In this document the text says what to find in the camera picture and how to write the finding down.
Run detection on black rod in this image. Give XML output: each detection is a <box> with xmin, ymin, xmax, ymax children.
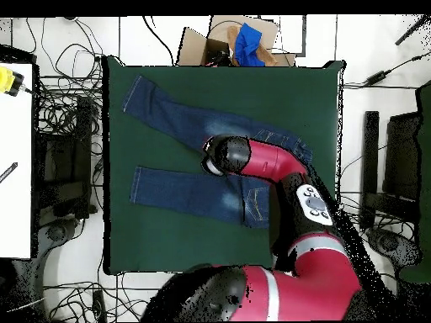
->
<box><xmin>395</xmin><ymin>14</ymin><xmax>430</xmax><ymax>46</ymax></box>

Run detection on green cloth on side table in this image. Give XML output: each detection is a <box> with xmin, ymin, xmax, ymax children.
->
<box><xmin>398</xmin><ymin>80</ymin><xmax>431</xmax><ymax>283</ymax></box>

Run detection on black power strip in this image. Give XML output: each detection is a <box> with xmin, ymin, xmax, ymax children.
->
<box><xmin>92</xmin><ymin>289</ymin><xmax>107</xmax><ymax>322</ymax></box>

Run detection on dark green table cloth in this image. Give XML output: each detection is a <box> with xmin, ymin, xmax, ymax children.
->
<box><xmin>101</xmin><ymin>55</ymin><xmax>348</xmax><ymax>276</ymax></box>

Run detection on black marker pen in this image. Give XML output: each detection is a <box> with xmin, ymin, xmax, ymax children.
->
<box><xmin>0</xmin><ymin>161</ymin><xmax>19</xmax><ymax>184</ymax></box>

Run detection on white side table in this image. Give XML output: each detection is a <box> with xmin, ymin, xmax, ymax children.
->
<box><xmin>0</xmin><ymin>62</ymin><xmax>34</xmax><ymax>259</ymax></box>

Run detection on yellow and black tool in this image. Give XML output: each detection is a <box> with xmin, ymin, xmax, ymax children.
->
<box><xmin>0</xmin><ymin>66</ymin><xmax>25</xmax><ymax>98</ymax></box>

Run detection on tan brown cloth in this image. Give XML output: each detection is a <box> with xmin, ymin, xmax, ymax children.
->
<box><xmin>226</xmin><ymin>25</ymin><xmax>279</xmax><ymax>67</ymax></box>

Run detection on white board with dark frame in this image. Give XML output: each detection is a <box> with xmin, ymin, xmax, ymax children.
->
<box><xmin>260</xmin><ymin>14</ymin><xmax>307</xmax><ymax>57</ymax></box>

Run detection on brown cardboard box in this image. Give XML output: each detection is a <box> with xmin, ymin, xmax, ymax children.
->
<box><xmin>176</xmin><ymin>14</ymin><xmax>297</xmax><ymax>67</ymax></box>

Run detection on black chair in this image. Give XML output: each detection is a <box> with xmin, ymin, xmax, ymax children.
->
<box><xmin>33</xmin><ymin>95</ymin><xmax>98</xmax><ymax>226</ymax></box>

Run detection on blue denim jeans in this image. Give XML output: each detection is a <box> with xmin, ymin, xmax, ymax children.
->
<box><xmin>121</xmin><ymin>74</ymin><xmax>313</xmax><ymax>230</ymax></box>

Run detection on bright blue cloth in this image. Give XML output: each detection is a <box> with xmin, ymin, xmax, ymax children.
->
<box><xmin>233</xmin><ymin>22</ymin><xmax>267</xmax><ymax>67</ymax></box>

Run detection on black power adapter with cable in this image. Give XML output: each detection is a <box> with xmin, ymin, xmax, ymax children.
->
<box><xmin>363</xmin><ymin>50</ymin><xmax>431</xmax><ymax>86</ymax></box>

